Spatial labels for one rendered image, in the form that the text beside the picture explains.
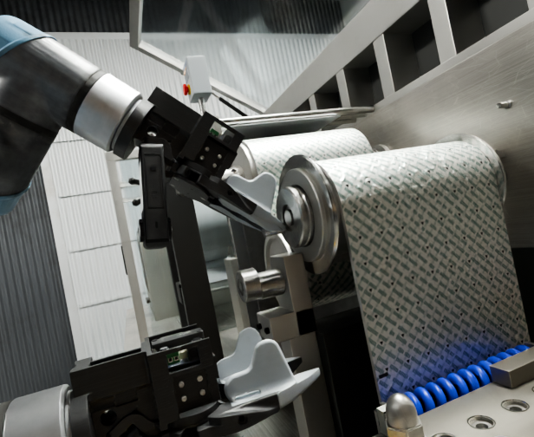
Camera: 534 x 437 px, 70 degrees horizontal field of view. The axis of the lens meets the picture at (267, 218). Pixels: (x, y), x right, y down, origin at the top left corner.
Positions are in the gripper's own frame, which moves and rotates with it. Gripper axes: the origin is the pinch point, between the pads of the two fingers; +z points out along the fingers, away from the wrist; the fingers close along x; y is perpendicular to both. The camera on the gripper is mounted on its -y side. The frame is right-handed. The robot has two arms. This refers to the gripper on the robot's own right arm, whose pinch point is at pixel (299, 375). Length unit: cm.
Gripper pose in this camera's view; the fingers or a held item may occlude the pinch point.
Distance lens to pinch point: 41.8
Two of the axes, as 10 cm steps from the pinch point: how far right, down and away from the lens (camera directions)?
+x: -3.3, 0.9, 9.4
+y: -2.0, -9.8, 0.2
